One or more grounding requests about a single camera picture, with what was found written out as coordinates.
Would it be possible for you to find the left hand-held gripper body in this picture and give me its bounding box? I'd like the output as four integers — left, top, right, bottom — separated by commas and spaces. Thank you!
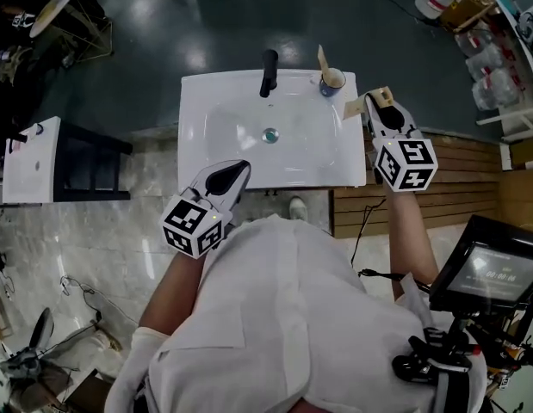
159, 182, 238, 260

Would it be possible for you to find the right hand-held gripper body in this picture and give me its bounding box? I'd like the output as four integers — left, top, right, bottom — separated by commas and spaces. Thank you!
367, 125, 439, 194

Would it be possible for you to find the blue white cup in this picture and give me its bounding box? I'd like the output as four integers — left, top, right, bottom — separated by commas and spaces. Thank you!
319, 67, 347, 98

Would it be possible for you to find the person's right forearm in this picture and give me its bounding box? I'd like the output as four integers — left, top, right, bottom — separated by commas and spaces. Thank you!
384, 189, 440, 303

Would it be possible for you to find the person's left forearm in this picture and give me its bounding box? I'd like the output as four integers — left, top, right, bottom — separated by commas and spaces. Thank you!
138, 247, 207, 339

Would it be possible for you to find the white sink basin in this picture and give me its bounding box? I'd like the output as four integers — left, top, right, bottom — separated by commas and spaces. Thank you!
177, 69, 367, 191

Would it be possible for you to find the white shoe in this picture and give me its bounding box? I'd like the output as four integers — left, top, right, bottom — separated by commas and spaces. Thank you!
288, 195, 308, 222

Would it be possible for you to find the wooden slatted platform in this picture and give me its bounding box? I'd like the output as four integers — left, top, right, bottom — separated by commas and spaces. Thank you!
330, 129, 504, 238

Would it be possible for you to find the clear plastic jug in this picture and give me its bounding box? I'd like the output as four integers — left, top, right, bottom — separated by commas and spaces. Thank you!
472, 69, 524, 111
455, 28, 495, 58
466, 45, 508, 82

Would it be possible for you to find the black metal stand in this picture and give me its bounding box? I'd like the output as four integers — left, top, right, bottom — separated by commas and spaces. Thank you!
54, 120, 133, 203

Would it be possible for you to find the black faucet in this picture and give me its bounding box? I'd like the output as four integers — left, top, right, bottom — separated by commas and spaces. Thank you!
259, 48, 280, 99

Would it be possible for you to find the person's white shirt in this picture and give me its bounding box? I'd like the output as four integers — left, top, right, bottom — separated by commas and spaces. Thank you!
104, 213, 487, 413

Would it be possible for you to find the brown cardboard box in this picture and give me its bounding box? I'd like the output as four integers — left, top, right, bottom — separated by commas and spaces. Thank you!
440, 0, 498, 32

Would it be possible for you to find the black monitor screen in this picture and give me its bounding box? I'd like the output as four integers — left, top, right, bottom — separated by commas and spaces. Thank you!
429, 215, 533, 313

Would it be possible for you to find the small white sink top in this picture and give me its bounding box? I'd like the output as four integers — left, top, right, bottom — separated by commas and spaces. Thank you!
2, 116, 63, 205

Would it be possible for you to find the black white harness device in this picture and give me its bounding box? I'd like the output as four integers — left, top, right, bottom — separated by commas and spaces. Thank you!
393, 329, 474, 386

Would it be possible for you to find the white shelf frame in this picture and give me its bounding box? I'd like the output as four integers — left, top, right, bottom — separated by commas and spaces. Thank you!
475, 0, 533, 142

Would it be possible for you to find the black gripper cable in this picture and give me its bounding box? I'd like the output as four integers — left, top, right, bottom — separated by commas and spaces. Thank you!
350, 198, 431, 293

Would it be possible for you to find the thin floor cable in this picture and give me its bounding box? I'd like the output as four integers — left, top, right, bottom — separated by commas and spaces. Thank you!
59, 275, 140, 330

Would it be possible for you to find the round white wire-frame table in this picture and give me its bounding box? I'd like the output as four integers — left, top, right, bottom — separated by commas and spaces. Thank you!
28, 0, 115, 62

